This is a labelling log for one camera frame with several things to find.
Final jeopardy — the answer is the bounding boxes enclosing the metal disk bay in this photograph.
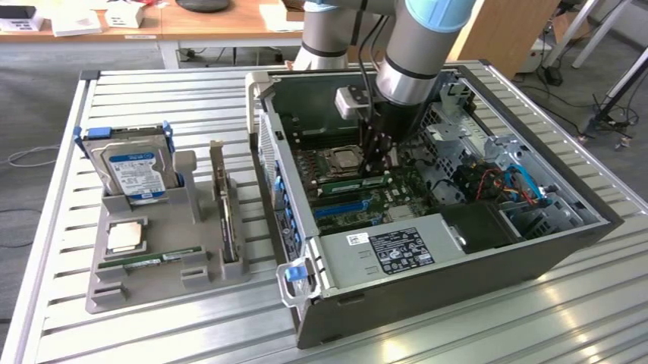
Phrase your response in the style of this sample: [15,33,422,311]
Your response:
[422,71,490,152]

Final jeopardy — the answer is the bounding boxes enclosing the blue disk wire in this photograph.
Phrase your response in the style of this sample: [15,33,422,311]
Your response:
[504,162,554,209]

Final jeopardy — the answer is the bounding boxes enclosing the black round object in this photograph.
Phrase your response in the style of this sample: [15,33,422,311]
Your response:
[175,0,235,14]

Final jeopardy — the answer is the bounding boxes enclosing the wooden desk white frame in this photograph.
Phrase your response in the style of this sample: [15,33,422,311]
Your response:
[159,0,306,70]
[0,5,164,43]

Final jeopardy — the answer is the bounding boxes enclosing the blue expansion slot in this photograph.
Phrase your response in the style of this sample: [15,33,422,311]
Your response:
[311,199,370,220]

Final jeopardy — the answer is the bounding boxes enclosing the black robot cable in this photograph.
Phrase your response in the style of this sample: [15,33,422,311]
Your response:
[357,0,391,115]

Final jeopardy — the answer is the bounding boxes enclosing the CPU socket with CPU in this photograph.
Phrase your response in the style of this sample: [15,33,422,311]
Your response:
[319,146,366,178]

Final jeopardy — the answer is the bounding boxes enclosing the blue case latch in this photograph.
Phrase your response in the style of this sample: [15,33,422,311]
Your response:
[282,265,311,284]

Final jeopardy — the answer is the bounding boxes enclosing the white box black panel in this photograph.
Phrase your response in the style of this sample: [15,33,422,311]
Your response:
[0,5,44,32]

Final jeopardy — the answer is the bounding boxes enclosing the small brown cardboard box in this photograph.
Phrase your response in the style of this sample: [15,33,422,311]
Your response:
[281,0,307,22]

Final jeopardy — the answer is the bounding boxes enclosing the grey power supply unit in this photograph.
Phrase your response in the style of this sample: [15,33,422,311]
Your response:
[307,212,470,299]

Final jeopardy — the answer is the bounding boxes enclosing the white papers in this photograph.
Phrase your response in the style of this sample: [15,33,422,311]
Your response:
[258,3,305,33]

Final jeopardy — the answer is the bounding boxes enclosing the grey plastic parts rack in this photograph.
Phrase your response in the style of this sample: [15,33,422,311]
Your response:
[84,149,253,315]

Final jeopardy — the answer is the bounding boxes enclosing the small silver heatsink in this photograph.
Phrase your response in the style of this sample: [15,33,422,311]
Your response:
[386,206,417,224]

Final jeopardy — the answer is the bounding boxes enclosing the white metal table frame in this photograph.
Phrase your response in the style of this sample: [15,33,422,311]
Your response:
[544,0,648,70]

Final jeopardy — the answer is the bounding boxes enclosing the open cardboard box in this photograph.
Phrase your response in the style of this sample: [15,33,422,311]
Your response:
[549,11,592,45]

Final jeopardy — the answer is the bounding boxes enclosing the white device box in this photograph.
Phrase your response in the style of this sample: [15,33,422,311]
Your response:
[516,37,556,75]

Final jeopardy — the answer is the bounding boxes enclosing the red and black wire bundle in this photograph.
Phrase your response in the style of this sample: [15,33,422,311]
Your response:
[453,158,508,202]

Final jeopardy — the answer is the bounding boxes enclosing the hard disk blue caddy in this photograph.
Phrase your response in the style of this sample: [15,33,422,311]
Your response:
[73,120,176,202]

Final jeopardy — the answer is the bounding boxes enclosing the grey metal drive panel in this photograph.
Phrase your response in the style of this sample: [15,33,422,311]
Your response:
[270,71,378,130]

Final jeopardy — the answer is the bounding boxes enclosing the black tripod stand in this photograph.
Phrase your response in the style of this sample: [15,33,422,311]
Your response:
[579,47,648,151]

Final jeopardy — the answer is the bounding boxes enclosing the white floor cable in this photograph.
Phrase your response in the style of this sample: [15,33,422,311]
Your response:
[7,149,63,168]

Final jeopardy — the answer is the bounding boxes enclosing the wooden cabinet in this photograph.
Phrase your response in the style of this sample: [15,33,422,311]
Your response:
[448,0,562,80]

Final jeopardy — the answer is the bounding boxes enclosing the loose silver CPU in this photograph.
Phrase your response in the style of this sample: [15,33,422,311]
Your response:
[106,221,146,253]

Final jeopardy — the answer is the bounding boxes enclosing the open black PC case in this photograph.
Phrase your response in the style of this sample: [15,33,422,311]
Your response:
[244,58,625,350]

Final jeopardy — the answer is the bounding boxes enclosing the green RAM stick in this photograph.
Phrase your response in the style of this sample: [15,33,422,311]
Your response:
[321,173,391,196]
[99,246,203,270]

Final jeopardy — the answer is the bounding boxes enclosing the white paper stack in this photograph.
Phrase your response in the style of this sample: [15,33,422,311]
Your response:
[49,9,103,38]

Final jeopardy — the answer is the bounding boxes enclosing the black power brick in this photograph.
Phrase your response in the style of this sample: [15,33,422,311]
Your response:
[536,66,564,87]

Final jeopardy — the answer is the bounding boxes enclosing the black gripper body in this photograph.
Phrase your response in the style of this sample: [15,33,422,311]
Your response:
[370,99,429,151]

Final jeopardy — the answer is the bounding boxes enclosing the white carton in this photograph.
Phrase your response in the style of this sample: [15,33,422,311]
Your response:
[103,0,147,29]

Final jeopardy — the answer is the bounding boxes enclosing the green motherboard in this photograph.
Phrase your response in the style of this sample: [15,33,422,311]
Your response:
[282,123,445,236]

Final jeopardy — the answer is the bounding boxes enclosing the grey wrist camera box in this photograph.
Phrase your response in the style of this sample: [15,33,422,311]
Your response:
[333,86,377,121]

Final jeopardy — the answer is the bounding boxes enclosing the graphics card metal bracket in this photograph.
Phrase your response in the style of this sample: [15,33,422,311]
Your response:
[207,139,242,265]

